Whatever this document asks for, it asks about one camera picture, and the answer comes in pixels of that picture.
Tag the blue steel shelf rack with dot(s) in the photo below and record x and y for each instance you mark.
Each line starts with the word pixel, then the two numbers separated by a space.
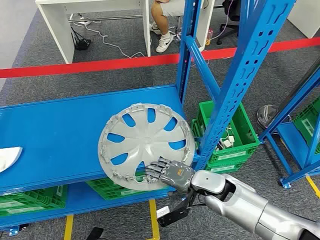
pixel 62 132
pixel 295 145

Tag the silver stool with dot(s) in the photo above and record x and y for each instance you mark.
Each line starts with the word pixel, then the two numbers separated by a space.
pixel 178 26

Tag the white furniture block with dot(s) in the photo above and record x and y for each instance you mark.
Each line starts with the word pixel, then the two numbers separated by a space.
pixel 305 16

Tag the white office desk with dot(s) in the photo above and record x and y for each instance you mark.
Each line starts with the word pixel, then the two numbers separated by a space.
pixel 57 30

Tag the silver stanchion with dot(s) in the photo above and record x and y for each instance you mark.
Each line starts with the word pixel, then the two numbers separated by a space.
pixel 267 116

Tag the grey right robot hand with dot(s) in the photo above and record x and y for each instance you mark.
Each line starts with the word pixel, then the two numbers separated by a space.
pixel 175 174

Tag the white power strip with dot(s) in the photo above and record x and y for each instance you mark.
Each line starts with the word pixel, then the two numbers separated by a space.
pixel 84 22

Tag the yellow floor marking tape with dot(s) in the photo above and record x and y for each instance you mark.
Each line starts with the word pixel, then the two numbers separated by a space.
pixel 312 187

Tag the black floor device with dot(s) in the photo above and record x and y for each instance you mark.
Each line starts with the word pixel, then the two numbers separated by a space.
pixel 81 43

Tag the pink drink bottle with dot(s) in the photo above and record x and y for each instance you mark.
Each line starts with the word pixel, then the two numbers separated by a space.
pixel 209 36

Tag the green plastic crate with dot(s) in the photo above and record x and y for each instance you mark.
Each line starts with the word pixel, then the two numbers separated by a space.
pixel 225 168
pixel 309 126
pixel 109 189
pixel 37 198
pixel 240 132

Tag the white desk side panel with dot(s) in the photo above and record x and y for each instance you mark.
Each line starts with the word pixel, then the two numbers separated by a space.
pixel 207 20

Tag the long red barrier belt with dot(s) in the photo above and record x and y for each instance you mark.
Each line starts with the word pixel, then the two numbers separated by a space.
pixel 100 65

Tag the grey plastic wheel hubcap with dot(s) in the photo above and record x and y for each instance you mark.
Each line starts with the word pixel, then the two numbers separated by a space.
pixel 149 139

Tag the black robot lower body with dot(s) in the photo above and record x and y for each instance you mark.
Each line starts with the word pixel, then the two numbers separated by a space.
pixel 95 234

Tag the white curved plastic part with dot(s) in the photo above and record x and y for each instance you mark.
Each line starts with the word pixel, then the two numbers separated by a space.
pixel 7 159

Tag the person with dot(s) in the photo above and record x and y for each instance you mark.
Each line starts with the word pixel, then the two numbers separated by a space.
pixel 160 16

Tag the black office chair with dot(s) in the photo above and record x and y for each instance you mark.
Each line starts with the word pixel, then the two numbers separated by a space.
pixel 232 10

